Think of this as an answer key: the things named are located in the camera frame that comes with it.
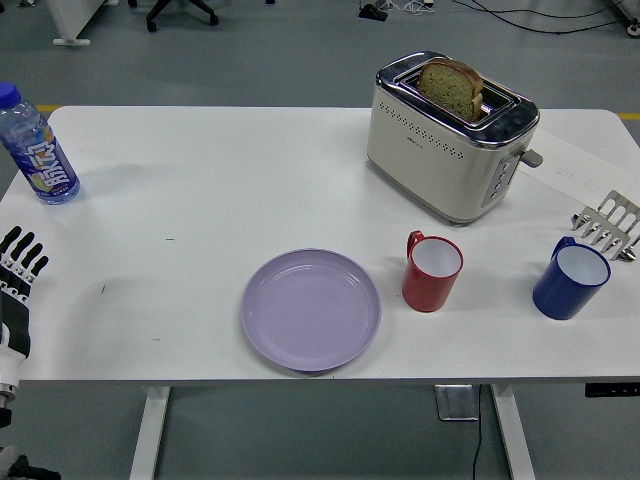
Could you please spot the black floor power adapter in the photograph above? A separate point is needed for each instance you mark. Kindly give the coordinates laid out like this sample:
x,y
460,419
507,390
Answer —
x,y
372,12

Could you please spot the white paper sheet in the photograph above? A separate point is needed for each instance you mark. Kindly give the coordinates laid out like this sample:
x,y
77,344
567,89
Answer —
x,y
575,165

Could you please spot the purple plate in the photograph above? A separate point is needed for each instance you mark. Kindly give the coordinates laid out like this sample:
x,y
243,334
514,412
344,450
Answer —
x,y
310,312

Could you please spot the small pale bread slice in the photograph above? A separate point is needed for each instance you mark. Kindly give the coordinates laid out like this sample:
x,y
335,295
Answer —
x,y
479,107

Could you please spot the blue mug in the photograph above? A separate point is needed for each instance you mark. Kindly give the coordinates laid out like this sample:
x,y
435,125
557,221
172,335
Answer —
x,y
555,295

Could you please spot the blue-capped drink bottle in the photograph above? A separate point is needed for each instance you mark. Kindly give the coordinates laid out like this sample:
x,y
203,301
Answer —
x,y
45,160

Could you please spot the cream and chrome toaster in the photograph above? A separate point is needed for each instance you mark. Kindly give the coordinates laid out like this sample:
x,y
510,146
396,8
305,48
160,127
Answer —
x,y
430,165

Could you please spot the metal toast rack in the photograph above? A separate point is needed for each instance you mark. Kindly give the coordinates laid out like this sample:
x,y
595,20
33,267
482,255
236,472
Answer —
x,y
612,220

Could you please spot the large brown bread slice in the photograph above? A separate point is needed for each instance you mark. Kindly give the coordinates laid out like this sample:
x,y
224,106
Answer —
x,y
445,90

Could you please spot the red mug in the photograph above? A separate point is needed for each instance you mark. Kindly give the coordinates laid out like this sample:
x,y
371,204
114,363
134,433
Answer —
x,y
425,290

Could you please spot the black office chair base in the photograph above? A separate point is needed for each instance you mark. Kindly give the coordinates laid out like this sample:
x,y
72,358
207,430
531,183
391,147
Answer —
x,y
175,9

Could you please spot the white background desk foot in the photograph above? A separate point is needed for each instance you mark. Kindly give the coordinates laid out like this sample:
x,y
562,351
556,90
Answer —
x,y
75,30

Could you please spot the grey under-table control box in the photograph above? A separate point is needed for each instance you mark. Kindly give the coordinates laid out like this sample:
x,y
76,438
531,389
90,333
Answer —
x,y
456,402

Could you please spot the black table control panel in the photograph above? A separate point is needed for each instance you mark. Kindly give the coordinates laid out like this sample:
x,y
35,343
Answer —
x,y
612,389

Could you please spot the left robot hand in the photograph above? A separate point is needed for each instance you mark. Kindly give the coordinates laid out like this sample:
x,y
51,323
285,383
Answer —
x,y
15,310

